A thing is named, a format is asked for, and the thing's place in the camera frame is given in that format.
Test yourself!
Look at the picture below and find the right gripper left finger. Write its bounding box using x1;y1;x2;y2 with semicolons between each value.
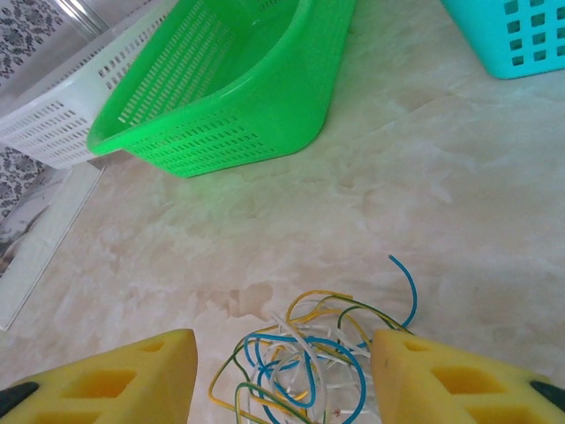
0;329;199;424

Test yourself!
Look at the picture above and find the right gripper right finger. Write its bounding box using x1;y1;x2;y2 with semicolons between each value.
369;329;565;424

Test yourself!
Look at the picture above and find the pile of rubber bands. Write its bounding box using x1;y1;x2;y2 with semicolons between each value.
244;334;368;424

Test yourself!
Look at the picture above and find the blue cable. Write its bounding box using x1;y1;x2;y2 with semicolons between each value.
352;254;418;350

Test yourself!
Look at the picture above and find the yellow green cable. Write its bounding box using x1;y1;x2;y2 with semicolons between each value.
284;289;411;350
208;339;310;424

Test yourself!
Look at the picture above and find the white cable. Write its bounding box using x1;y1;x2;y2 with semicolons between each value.
245;348;354;424
246;311;373;424

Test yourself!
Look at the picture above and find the white plastic basket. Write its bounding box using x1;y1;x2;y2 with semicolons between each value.
0;0;186;171

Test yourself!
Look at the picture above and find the green plastic basket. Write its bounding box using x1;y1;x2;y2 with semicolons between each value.
87;0;358;179

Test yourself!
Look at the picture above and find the teal plastic basket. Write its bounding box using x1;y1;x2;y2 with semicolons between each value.
441;0;565;80

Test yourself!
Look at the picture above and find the aluminium frame post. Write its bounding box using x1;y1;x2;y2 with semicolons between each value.
55;0;114;39

